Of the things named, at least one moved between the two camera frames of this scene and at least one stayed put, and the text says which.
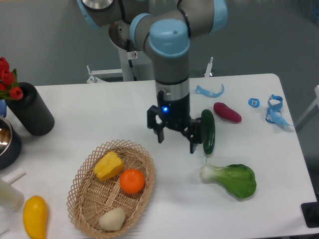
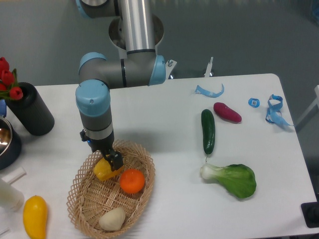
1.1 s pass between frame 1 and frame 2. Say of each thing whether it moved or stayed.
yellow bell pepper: stayed
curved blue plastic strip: stayed
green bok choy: stayed
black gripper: moved
